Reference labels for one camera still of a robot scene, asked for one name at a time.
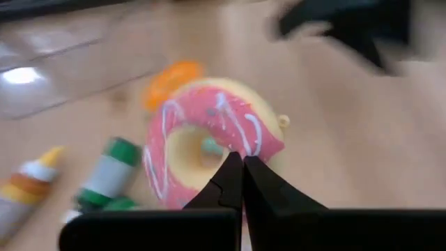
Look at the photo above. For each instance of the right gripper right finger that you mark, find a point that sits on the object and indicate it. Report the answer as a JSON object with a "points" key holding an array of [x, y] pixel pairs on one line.
{"points": [[331, 230]]}

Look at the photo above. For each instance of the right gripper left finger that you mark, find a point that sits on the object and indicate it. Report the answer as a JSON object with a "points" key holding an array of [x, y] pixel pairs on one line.
{"points": [[157, 230]]}

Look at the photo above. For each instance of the dark green bottle white cap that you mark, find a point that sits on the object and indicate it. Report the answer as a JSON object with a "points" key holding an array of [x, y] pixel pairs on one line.
{"points": [[120, 204]]}

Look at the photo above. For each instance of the green bottle with white label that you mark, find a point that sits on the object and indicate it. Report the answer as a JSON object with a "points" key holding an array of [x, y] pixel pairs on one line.
{"points": [[108, 174]]}

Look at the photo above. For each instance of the pink frosted donut toy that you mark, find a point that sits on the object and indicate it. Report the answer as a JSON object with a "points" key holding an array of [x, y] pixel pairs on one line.
{"points": [[216, 115]]}

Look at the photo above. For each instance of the red bottle with white cap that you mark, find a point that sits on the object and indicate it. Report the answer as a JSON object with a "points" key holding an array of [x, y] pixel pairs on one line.
{"points": [[24, 195]]}

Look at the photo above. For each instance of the plain orange bottle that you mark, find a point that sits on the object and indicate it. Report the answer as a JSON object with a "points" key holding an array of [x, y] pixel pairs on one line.
{"points": [[167, 82]]}

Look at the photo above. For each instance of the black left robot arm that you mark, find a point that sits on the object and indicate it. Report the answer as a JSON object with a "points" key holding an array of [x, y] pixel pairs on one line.
{"points": [[366, 21]]}

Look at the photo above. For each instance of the black aluminium table frame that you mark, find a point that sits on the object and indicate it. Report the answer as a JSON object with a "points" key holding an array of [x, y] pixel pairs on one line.
{"points": [[52, 7]]}

